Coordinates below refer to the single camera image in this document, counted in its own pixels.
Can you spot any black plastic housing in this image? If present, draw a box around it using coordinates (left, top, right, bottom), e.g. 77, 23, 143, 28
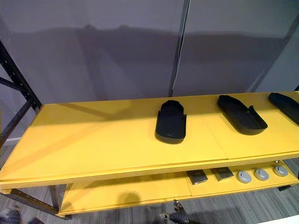
217, 94, 268, 136
268, 92, 299, 126
155, 99, 189, 145

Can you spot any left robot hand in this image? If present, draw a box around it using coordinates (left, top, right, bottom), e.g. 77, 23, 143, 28
0, 205, 36, 224

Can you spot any black metal rack frame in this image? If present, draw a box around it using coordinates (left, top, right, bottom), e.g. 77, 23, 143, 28
0, 39, 73, 220

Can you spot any grey wall pole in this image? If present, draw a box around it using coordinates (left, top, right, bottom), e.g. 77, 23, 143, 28
168, 0, 191, 97

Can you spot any grey round part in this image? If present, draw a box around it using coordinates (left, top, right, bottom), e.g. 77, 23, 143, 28
254, 168, 270, 182
236, 171, 252, 184
272, 165, 289, 177

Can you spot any dark flat box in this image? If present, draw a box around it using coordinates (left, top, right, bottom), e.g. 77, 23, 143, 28
186, 170, 208, 186
211, 168, 234, 182

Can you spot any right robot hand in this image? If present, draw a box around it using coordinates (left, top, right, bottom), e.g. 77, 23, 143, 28
160, 199, 191, 224

